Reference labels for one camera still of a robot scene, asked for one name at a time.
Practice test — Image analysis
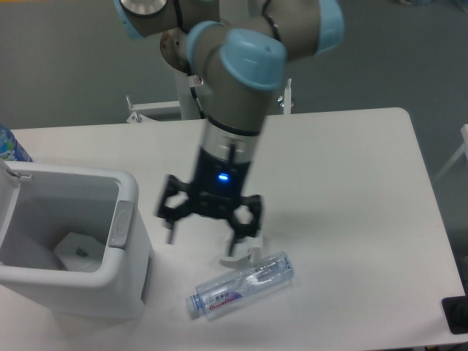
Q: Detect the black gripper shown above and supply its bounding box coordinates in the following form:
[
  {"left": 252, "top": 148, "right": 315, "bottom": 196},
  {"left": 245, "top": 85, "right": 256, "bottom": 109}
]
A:
[{"left": 156, "top": 148, "right": 263, "bottom": 257}]

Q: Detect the white push-lid trash can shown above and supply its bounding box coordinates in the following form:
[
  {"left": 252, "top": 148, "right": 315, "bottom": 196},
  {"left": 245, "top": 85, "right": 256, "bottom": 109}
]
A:
[{"left": 1, "top": 161, "right": 154, "bottom": 319}]

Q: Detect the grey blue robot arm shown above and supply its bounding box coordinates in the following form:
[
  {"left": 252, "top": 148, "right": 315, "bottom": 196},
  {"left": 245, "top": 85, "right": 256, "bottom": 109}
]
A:
[{"left": 114, "top": 1, "right": 344, "bottom": 255}]

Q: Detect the empty clear plastic bottle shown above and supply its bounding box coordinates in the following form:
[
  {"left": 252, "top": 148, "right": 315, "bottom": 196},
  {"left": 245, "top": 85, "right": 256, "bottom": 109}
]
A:
[{"left": 186, "top": 252, "right": 294, "bottom": 318}]

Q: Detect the white paper inside bin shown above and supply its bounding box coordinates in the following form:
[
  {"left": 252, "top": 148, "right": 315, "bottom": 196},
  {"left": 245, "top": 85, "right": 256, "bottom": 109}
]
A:
[{"left": 53, "top": 232, "right": 105, "bottom": 273}]

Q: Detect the blue labelled bottle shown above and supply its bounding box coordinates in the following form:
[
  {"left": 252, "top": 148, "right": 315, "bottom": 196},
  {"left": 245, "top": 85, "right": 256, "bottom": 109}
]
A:
[{"left": 1, "top": 125, "right": 33, "bottom": 162}]

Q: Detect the black device at table edge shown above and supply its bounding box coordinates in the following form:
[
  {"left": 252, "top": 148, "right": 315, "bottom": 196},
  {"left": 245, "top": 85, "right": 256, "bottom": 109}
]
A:
[{"left": 442, "top": 295, "right": 467, "bottom": 335}]

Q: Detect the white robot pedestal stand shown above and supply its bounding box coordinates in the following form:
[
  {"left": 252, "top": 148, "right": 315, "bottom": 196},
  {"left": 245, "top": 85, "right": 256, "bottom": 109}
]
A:
[{"left": 124, "top": 29, "right": 294, "bottom": 124}]

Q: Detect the black cable on pedestal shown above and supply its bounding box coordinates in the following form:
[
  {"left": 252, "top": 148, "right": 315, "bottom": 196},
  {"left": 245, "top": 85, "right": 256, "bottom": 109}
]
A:
[{"left": 188, "top": 75, "right": 208, "bottom": 120}]

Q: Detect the white frame at right edge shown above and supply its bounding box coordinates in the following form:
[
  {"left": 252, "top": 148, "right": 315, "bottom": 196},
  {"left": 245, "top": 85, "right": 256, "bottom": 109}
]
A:
[{"left": 434, "top": 124, "right": 467, "bottom": 183}]

